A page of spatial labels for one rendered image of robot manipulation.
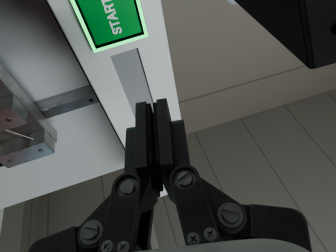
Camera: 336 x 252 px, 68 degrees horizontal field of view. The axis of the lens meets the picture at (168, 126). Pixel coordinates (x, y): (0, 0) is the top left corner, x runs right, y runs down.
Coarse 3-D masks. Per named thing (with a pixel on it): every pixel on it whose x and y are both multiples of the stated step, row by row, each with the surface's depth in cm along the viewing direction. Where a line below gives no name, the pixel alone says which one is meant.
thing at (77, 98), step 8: (80, 88) 44; (88, 88) 43; (56, 96) 43; (64, 96) 43; (72, 96) 43; (80, 96) 42; (88, 96) 42; (40, 104) 43; (48, 104) 42; (56, 104) 42; (64, 104) 42; (72, 104) 42; (80, 104) 43; (88, 104) 43; (48, 112) 42; (56, 112) 43; (64, 112) 43
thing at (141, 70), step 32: (64, 0) 21; (160, 0) 23; (64, 32) 22; (160, 32) 25; (96, 64) 26; (128, 64) 27; (160, 64) 28; (128, 96) 31; (160, 96) 32; (160, 192) 52
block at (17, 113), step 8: (8, 96) 34; (0, 104) 33; (8, 104) 33; (16, 104) 34; (0, 112) 33; (8, 112) 33; (16, 112) 34; (24, 112) 36; (0, 120) 34; (8, 120) 34; (16, 120) 34; (24, 120) 35; (0, 128) 35; (8, 128) 35
